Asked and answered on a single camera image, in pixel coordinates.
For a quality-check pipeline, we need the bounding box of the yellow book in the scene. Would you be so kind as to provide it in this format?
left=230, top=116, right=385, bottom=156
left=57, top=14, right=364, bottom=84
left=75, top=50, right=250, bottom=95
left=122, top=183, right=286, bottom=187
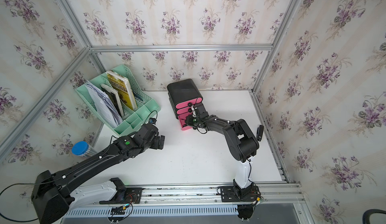
left=106, top=70, right=138, bottom=111

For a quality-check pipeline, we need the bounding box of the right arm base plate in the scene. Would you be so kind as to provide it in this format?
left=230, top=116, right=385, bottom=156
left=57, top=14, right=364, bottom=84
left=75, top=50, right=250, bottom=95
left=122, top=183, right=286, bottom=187
left=217, top=184, right=261, bottom=202

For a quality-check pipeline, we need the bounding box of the black drawer cabinet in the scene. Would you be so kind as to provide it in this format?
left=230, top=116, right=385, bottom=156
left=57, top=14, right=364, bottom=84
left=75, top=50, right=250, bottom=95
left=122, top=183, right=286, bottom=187
left=167, top=79, right=203, bottom=119

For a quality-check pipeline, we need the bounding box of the black stapler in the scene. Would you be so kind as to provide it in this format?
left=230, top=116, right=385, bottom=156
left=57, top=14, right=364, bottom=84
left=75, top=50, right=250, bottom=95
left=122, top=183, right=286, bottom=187
left=256, top=125, right=264, bottom=142

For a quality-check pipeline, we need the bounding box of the pink bottom drawer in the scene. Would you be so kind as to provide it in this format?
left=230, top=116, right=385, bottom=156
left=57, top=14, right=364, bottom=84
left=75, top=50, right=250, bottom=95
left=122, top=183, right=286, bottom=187
left=178, top=112, right=192, bottom=130

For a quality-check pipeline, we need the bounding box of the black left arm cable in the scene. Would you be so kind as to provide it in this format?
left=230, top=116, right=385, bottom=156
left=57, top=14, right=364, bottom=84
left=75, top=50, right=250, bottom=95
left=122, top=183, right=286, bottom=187
left=0, top=182, right=40, bottom=224

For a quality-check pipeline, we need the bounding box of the blue lid container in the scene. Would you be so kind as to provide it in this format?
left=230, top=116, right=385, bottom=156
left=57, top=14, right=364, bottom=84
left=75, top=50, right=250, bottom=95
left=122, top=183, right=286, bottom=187
left=71, top=141, right=97, bottom=158

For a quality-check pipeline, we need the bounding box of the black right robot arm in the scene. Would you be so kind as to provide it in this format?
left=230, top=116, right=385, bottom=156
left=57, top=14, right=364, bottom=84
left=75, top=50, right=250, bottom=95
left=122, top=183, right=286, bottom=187
left=185, top=112, right=264, bottom=191

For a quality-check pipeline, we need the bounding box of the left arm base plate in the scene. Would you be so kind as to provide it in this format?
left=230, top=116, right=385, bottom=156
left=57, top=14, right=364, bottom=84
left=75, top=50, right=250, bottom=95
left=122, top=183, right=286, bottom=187
left=99, top=178, right=143, bottom=204

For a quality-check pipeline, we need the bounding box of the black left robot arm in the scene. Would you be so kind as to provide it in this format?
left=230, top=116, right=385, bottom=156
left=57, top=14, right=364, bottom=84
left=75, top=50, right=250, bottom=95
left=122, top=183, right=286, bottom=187
left=31, top=123, right=165, bottom=224

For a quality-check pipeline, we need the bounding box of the aluminium front rail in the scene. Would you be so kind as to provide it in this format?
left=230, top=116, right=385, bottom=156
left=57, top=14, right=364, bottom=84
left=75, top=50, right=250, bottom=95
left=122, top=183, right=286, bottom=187
left=48, top=181, right=314, bottom=224

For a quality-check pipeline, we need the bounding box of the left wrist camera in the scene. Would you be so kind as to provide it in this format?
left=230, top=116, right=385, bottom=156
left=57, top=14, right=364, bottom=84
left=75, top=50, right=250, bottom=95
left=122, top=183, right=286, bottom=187
left=146, top=117, right=158, bottom=131

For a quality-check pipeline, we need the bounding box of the white paper stack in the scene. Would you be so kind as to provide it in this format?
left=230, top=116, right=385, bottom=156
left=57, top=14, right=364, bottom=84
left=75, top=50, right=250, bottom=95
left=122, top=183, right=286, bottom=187
left=85, top=81, right=123, bottom=128

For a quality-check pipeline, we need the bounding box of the green desk organizer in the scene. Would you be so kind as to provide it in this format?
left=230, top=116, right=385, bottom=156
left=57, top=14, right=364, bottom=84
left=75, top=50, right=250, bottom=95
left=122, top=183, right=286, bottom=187
left=75, top=65, right=160, bottom=136

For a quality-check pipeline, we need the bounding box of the pink top drawer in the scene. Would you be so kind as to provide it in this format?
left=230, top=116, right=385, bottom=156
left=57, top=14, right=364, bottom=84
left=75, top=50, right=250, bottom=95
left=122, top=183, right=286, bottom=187
left=176, top=97, right=203, bottom=109

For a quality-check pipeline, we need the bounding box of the black white notebook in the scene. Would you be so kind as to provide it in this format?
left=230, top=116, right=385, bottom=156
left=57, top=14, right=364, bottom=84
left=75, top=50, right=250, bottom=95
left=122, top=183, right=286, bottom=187
left=101, top=84, right=124, bottom=117

